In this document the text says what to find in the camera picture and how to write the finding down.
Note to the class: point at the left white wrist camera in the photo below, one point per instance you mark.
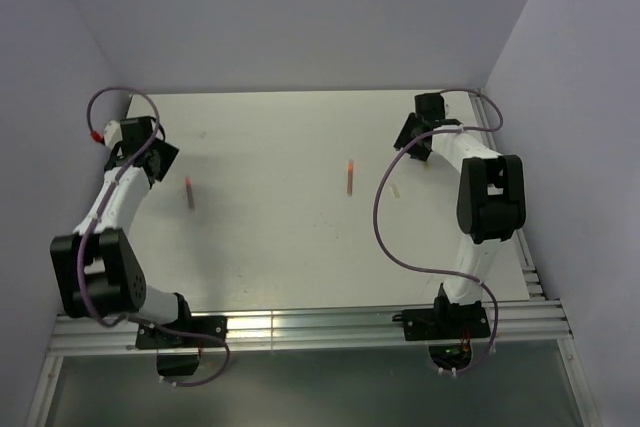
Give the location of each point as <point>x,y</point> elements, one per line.
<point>112,134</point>

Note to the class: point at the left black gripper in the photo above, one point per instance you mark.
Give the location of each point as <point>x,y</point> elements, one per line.
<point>169,152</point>

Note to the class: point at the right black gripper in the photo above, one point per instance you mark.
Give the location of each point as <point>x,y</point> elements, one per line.
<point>403,138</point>

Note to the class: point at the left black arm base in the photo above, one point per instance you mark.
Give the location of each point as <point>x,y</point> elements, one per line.
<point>180,332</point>

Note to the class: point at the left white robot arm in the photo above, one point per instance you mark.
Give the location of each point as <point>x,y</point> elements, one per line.
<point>97,272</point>

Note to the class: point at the red pen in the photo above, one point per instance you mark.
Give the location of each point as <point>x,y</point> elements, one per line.
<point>189,193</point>

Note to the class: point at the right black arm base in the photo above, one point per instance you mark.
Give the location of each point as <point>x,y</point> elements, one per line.
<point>449,338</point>

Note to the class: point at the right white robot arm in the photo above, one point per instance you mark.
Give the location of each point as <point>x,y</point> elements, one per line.
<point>491,202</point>

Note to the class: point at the aluminium rail frame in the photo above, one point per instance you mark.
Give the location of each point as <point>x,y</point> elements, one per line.
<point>333,280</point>

